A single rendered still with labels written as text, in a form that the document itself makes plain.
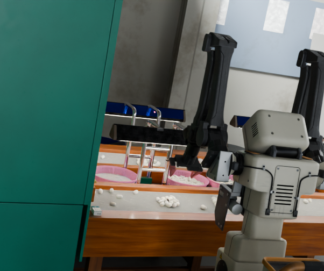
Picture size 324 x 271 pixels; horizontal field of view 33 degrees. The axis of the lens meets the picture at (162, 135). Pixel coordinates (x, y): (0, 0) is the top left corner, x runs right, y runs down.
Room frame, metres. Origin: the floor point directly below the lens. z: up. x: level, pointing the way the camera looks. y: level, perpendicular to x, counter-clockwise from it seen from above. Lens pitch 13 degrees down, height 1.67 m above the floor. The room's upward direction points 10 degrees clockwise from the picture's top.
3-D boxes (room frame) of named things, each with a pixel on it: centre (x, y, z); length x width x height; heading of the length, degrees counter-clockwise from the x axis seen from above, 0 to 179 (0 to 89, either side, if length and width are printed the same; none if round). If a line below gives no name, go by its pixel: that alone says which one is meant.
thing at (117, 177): (2.85, 0.22, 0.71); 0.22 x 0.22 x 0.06
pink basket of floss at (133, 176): (2.85, 0.22, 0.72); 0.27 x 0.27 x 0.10
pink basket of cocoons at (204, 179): (3.02, -0.18, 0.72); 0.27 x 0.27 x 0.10
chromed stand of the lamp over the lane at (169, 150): (2.73, -0.02, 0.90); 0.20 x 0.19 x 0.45; 113
